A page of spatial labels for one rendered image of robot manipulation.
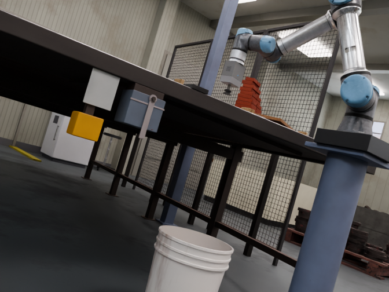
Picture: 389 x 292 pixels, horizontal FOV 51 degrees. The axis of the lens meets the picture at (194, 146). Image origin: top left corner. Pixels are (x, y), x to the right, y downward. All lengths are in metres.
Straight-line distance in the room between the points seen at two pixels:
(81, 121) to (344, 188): 1.06
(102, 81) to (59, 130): 5.49
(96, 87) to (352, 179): 1.06
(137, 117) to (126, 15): 6.94
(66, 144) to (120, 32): 2.56
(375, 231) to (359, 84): 5.23
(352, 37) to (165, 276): 1.18
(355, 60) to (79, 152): 5.78
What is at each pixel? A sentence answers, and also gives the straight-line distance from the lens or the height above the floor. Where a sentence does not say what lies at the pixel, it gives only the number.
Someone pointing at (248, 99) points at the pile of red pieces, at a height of 1.16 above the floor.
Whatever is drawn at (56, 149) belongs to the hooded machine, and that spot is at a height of 0.20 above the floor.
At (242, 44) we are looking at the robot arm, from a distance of 1.96.
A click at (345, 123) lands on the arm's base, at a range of 1.83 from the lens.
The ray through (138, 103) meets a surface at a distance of 1.45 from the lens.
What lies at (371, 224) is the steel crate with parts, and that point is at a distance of 6.84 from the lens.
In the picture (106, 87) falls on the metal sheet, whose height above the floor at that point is 0.81.
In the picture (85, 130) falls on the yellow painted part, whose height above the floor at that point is 0.65.
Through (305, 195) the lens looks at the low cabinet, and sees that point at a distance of 7.29.
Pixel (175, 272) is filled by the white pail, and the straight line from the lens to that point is 1.51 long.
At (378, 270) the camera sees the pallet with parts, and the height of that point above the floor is 0.08.
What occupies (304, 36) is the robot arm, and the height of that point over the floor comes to 1.35.
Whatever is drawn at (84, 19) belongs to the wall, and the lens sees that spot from 7.94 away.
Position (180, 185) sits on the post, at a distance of 3.90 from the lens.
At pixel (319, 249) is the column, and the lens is 1.77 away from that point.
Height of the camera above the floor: 0.65
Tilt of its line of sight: 2 degrees up
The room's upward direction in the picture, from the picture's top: 16 degrees clockwise
